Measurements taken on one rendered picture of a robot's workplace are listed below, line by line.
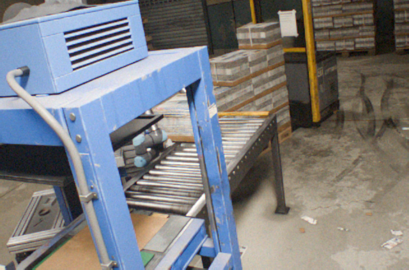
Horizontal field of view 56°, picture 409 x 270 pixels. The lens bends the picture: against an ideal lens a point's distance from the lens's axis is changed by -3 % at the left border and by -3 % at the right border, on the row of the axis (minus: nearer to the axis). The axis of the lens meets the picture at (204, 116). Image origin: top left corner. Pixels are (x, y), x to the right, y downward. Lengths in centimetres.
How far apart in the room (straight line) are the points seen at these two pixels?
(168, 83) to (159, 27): 1040
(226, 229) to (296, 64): 337
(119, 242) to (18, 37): 60
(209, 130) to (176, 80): 29
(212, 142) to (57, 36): 68
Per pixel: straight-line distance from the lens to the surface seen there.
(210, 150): 149
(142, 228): 182
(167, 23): 1146
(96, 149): 94
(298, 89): 487
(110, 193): 99
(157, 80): 115
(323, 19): 838
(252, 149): 244
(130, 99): 104
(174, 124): 262
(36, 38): 110
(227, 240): 168
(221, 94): 360
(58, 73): 110
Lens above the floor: 174
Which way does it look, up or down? 18 degrees down
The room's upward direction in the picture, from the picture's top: 10 degrees counter-clockwise
